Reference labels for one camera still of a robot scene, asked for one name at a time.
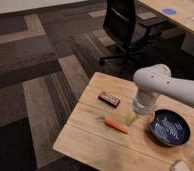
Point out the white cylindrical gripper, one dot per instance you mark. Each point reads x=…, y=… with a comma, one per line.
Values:
x=144, y=103

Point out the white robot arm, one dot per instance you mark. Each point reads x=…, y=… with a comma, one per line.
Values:
x=154, y=81

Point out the dark blue ceramic bowl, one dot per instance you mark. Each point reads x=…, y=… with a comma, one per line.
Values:
x=170, y=128

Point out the orange carrot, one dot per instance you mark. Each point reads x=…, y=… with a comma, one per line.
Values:
x=111, y=122

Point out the dark snack bar package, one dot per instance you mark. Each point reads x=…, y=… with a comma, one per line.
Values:
x=109, y=99

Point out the white crumpled object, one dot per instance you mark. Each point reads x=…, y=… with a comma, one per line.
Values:
x=180, y=165

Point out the black office chair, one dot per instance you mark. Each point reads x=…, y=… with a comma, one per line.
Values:
x=126, y=29

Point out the blue round coaster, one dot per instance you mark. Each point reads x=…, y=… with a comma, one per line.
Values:
x=169, y=11

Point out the light wooden desk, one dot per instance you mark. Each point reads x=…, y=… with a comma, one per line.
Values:
x=183, y=8

